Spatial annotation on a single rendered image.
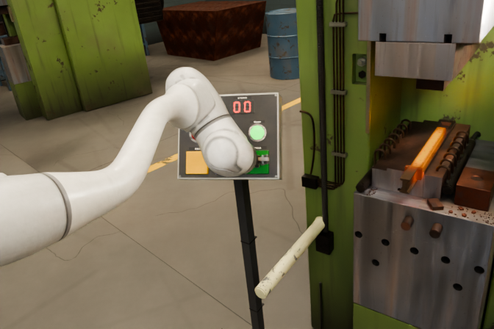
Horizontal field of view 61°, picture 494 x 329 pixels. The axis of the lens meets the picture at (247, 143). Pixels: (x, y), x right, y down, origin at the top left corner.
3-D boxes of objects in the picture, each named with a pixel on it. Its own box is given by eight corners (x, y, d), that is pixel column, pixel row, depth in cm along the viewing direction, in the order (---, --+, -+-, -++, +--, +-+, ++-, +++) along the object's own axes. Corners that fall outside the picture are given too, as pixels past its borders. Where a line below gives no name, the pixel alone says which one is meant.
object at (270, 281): (267, 302, 134) (265, 290, 132) (253, 297, 137) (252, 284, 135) (327, 229, 166) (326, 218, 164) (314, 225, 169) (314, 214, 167)
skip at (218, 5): (223, 62, 718) (217, 10, 683) (160, 53, 845) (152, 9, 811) (270, 48, 792) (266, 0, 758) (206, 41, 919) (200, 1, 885)
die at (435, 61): (452, 81, 106) (456, 43, 102) (374, 76, 117) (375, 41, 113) (481, 45, 136) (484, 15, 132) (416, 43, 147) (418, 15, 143)
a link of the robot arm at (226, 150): (265, 161, 103) (237, 118, 106) (253, 158, 88) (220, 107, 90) (229, 186, 104) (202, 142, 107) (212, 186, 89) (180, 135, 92)
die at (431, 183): (439, 201, 120) (442, 175, 117) (371, 186, 131) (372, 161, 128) (467, 145, 151) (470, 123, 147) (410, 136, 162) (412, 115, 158)
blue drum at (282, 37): (292, 81, 569) (289, 14, 533) (261, 76, 609) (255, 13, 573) (318, 71, 606) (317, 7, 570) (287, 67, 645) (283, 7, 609)
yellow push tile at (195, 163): (207, 174, 136) (207, 151, 137) (185, 174, 137) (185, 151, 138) (209, 174, 138) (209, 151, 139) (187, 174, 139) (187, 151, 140)
